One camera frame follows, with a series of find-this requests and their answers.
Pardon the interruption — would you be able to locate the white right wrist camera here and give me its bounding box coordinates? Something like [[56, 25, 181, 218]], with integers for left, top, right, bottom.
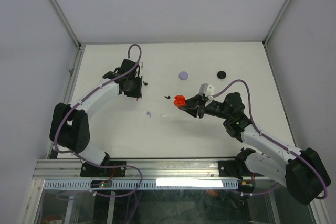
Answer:
[[198, 83, 215, 97]]

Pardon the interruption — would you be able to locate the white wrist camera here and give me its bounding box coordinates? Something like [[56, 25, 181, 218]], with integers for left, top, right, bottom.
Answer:
[[198, 83, 215, 97], [138, 62, 144, 69]]

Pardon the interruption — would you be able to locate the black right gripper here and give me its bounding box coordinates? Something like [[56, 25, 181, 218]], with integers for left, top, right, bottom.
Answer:
[[178, 93, 232, 121]]

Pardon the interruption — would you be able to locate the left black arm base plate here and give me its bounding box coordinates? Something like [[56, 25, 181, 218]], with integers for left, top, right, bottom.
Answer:
[[80, 160, 127, 178]]

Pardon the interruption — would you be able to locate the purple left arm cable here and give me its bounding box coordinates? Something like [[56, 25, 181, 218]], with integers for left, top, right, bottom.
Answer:
[[54, 44, 144, 156]]

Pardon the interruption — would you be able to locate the aluminium mounting rail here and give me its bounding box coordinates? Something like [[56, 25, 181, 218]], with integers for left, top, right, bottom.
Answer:
[[33, 158, 234, 179]]

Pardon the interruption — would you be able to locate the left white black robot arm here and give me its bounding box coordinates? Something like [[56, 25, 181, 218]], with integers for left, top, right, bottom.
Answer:
[[49, 59, 142, 176]]

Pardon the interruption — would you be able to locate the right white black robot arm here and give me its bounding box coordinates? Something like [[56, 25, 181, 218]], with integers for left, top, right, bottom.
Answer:
[[174, 92, 331, 205]]

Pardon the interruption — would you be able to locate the black earbud charging case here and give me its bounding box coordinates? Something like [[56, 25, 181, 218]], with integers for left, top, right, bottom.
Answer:
[[217, 70, 227, 80]]

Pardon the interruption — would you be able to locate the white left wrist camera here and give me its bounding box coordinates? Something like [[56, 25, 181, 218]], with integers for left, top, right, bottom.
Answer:
[[138, 62, 144, 69]]

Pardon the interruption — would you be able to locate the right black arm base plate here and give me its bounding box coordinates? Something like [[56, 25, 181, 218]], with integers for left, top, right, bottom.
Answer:
[[218, 159, 253, 179]]

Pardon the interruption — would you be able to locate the white slotted cable duct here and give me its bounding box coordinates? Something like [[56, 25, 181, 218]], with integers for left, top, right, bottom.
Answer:
[[44, 178, 238, 191]]

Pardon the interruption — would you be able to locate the orange earbud charging case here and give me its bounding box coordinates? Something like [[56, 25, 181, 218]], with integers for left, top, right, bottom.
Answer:
[[173, 95, 186, 108]]

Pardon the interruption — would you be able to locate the purple earbud charging case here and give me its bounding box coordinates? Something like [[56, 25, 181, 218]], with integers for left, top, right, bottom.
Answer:
[[178, 71, 188, 80]]

